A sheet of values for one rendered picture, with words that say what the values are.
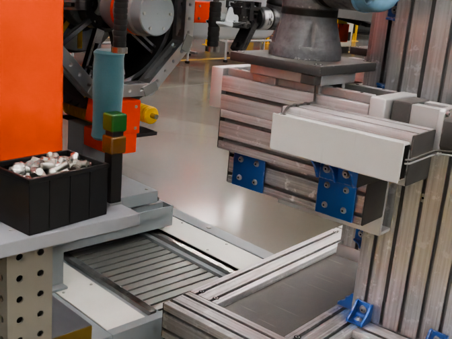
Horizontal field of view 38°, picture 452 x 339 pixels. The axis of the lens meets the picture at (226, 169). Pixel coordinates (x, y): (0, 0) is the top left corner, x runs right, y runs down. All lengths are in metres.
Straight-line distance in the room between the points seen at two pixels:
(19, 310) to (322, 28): 0.83
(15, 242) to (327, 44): 0.72
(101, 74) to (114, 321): 0.68
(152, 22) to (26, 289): 0.88
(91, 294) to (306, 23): 1.00
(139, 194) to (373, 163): 1.29
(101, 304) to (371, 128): 1.00
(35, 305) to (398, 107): 0.83
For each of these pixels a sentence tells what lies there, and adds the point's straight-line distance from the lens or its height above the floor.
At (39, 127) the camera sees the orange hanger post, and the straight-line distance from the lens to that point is 1.52.
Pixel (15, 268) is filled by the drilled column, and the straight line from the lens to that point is 1.38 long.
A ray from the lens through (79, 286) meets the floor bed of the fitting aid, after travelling 1.96.
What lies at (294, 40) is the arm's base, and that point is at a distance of 1.33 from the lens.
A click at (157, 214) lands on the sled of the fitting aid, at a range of 2.32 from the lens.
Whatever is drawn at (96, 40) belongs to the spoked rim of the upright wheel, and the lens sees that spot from 2.13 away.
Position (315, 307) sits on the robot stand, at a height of 0.21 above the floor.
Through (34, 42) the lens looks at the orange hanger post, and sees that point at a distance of 1.49.
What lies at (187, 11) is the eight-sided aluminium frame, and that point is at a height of 0.85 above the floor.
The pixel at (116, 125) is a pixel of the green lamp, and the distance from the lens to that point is 1.44.
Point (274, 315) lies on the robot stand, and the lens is 1.59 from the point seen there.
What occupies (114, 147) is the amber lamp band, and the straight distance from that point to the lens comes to 1.45.
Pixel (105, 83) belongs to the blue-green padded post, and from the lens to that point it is 1.90.
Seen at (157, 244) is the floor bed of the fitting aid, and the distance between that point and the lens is 2.31.
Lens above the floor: 0.96
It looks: 16 degrees down
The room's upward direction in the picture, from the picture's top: 5 degrees clockwise
